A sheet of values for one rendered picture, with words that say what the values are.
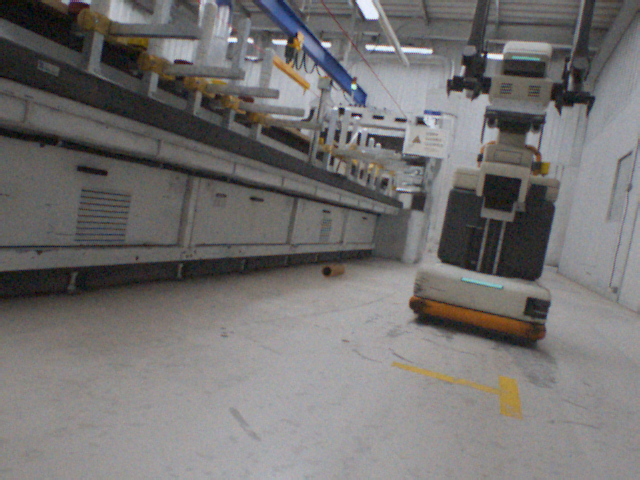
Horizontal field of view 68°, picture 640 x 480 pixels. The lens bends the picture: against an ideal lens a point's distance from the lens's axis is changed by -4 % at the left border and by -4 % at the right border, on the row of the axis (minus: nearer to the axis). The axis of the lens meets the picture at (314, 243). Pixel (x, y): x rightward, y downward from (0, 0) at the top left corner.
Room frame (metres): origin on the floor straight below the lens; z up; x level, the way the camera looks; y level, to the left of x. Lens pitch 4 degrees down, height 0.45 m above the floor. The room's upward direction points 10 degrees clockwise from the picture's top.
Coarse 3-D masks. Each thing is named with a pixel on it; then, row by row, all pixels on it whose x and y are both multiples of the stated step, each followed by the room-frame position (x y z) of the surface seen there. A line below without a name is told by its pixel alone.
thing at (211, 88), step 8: (176, 80) 1.87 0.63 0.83; (176, 88) 1.88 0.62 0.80; (184, 88) 1.86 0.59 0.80; (208, 88) 1.82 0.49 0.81; (216, 88) 1.81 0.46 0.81; (224, 88) 1.80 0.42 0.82; (232, 88) 1.79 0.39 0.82; (240, 88) 1.78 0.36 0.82; (248, 88) 1.77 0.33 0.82; (256, 88) 1.76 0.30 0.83; (264, 88) 1.74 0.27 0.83; (248, 96) 1.79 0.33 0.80; (256, 96) 1.77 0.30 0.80; (264, 96) 1.75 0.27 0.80; (272, 96) 1.73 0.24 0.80
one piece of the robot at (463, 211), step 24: (528, 144) 2.69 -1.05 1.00; (456, 168) 2.61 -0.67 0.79; (456, 192) 2.60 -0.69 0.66; (552, 192) 2.43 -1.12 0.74; (456, 216) 2.59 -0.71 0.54; (480, 216) 2.55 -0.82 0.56; (528, 216) 2.46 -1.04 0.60; (552, 216) 2.43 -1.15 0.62; (456, 240) 2.58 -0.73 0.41; (480, 240) 2.54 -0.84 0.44; (504, 240) 2.46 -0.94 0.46; (528, 240) 2.46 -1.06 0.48; (456, 264) 2.60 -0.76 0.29; (480, 264) 2.48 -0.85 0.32; (504, 264) 2.49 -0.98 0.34; (528, 264) 2.45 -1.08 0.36
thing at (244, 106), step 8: (216, 104) 2.10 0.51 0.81; (240, 104) 2.06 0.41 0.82; (248, 104) 2.05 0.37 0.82; (256, 104) 2.03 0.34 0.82; (264, 104) 2.02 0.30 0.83; (264, 112) 2.03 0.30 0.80; (272, 112) 2.01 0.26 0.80; (280, 112) 2.00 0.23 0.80; (288, 112) 1.98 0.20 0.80; (296, 112) 1.97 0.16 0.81; (304, 112) 1.99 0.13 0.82
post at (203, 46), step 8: (208, 8) 1.79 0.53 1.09; (216, 8) 1.82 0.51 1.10; (208, 16) 1.79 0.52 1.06; (208, 24) 1.79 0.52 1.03; (208, 32) 1.79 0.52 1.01; (200, 40) 1.80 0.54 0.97; (208, 40) 1.80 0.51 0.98; (200, 48) 1.79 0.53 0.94; (208, 48) 1.81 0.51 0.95; (200, 56) 1.79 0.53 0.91; (200, 64) 1.79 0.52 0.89; (192, 96) 1.79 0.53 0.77; (200, 96) 1.81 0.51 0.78; (192, 104) 1.79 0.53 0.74
